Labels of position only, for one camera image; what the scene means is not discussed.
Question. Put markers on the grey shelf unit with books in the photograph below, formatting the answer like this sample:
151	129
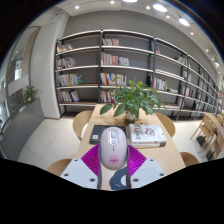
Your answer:
83	60

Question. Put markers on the round ceiling lights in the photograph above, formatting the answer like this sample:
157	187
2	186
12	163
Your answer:
160	7

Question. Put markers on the dark mouse pad with eyes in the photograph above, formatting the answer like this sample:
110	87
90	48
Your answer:
116	181

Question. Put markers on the small green potted plant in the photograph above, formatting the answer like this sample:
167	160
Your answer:
30	94

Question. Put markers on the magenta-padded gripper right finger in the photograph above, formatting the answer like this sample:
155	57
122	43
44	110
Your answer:
146	171

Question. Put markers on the round-backed wooden chair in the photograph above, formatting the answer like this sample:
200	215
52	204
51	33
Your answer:
60	166
166	124
81	123
189	158

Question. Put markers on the wooden table and chairs group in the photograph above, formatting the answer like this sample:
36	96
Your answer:
208	133

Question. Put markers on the white illustrated book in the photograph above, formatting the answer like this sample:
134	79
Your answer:
146	135

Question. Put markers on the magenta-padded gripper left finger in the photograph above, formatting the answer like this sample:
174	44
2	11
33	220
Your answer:
78	171

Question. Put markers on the green plant in white pot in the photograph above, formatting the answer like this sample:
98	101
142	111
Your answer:
133	98

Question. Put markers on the black book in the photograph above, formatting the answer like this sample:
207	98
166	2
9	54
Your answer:
95	133

